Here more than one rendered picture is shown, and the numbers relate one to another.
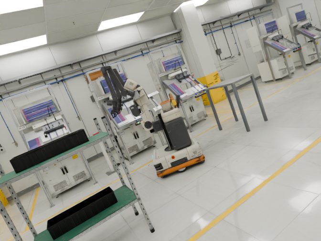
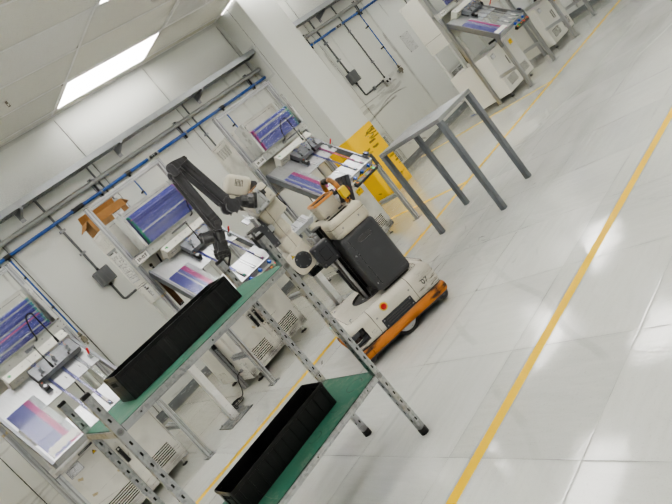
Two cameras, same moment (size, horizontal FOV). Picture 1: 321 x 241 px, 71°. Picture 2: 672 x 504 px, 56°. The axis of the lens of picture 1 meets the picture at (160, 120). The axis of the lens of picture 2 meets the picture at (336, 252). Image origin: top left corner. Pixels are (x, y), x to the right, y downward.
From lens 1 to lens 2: 0.97 m
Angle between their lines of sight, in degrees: 11
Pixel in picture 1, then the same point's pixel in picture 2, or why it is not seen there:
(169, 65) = (268, 134)
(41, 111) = (12, 335)
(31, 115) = not seen: outside the picture
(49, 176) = (90, 485)
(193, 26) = (279, 35)
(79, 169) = (154, 444)
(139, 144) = (271, 336)
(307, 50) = (540, 18)
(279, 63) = (496, 61)
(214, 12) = not seen: outside the picture
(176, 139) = (375, 266)
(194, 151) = (421, 279)
